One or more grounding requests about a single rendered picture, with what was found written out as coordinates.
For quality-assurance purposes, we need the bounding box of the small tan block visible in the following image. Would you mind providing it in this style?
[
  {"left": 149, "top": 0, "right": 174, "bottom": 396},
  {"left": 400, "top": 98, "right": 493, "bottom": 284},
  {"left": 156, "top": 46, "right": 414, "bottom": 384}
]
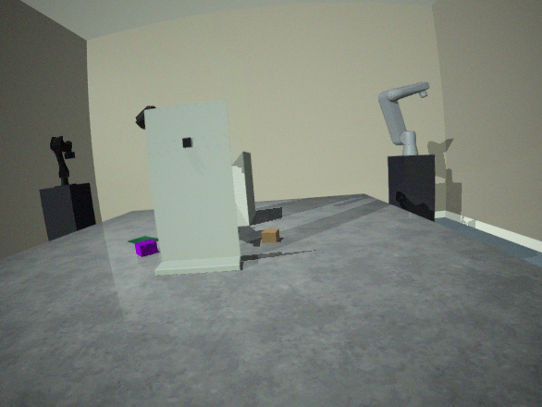
[{"left": 262, "top": 228, "right": 279, "bottom": 243}]

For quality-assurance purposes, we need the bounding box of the purple cube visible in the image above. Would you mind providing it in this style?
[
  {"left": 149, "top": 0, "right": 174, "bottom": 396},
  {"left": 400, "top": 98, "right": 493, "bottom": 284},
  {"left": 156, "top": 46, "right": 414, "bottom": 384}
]
[{"left": 135, "top": 240, "right": 158, "bottom": 257}]

